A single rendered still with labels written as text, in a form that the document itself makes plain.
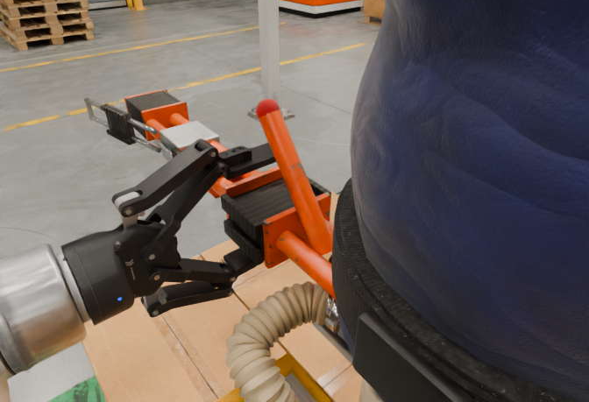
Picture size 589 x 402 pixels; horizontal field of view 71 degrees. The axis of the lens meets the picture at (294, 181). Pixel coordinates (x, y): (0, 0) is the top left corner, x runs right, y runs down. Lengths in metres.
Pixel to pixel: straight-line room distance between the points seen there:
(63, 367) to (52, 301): 1.61
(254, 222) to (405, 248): 0.25
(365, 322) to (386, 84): 0.09
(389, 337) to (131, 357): 1.05
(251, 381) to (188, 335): 0.81
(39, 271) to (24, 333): 0.04
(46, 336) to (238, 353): 0.15
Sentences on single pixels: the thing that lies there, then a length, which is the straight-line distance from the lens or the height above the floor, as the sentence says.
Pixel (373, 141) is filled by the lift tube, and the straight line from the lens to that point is 0.16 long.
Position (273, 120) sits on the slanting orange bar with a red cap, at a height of 1.31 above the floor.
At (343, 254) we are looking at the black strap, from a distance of 0.20.
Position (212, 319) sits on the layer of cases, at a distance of 1.21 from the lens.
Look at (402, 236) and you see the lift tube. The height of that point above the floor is 1.36.
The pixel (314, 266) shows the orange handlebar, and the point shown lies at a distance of 0.37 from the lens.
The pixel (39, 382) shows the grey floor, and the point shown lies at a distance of 1.97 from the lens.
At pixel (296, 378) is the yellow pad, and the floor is 1.09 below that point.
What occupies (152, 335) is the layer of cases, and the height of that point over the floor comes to 0.54.
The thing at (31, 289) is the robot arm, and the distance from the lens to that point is 0.37.
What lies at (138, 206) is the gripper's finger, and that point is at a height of 1.26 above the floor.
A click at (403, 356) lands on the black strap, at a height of 1.33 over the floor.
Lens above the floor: 1.46
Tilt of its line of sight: 32 degrees down
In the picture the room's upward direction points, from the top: straight up
